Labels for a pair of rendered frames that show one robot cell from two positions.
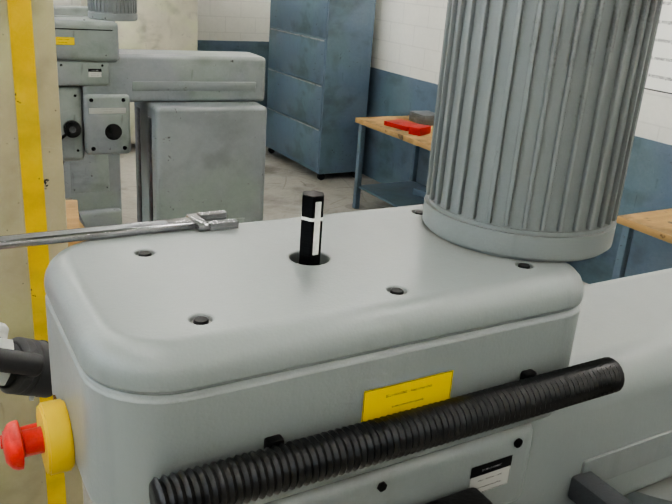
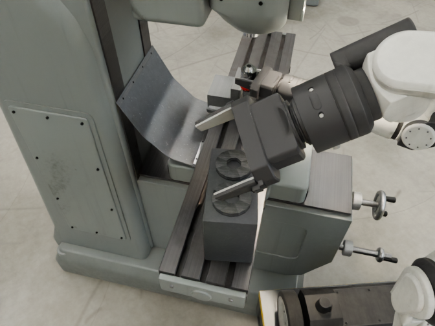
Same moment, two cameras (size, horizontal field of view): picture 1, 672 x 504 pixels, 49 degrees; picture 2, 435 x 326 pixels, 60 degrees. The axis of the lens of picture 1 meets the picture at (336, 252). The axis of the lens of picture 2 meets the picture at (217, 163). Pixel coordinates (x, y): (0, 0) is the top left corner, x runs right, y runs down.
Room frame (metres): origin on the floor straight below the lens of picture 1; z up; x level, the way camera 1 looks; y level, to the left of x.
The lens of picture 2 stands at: (1.37, 0.61, 1.83)
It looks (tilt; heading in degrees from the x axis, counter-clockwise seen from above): 49 degrees down; 224
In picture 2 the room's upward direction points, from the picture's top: straight up
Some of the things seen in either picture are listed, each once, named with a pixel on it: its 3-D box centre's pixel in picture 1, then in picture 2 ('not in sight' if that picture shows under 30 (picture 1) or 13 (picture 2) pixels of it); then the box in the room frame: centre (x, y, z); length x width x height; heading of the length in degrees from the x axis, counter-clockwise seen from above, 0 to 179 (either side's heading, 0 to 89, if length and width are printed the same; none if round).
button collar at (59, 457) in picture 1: (55, 436); not in sight; (0.52, 0.22, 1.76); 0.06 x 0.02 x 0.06; 31
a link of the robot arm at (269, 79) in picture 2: not in sight; (276, 87); (0.61, 0.11, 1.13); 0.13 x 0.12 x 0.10; 17
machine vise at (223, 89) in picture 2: not in sight; (259, 94); (0.53, -0.01, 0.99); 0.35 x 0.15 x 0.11; 121
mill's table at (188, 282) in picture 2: not in sight; (245, 127); (0.61, 0.01, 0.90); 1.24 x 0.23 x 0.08; 31
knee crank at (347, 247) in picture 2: not in sight; (368, 252); (0.48, 0.55, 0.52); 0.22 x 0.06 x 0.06; 121
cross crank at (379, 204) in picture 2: not in sight; (369, 203); (0.38, 0.45, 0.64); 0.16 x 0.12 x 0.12; 121
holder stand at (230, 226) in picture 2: not in sight; (232, 204); (0.96, 0.26, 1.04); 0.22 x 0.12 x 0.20; 40
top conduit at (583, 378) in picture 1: (421, 425); not in sight; (0.53, -0.08, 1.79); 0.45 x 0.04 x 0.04; 121
